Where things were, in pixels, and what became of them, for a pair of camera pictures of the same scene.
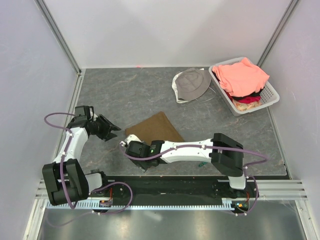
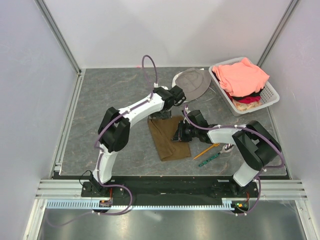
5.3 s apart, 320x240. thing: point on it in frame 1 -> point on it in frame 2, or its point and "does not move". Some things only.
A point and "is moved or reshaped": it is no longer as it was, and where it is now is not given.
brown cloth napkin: (156, 127) is moved or reshaped
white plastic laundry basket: (269, 95) does not move
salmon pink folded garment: (241, 78) does not move
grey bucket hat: (189, 83) does not move
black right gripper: (143, 166) -> (179, 136)
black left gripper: (107, 127) -> (155, 115)
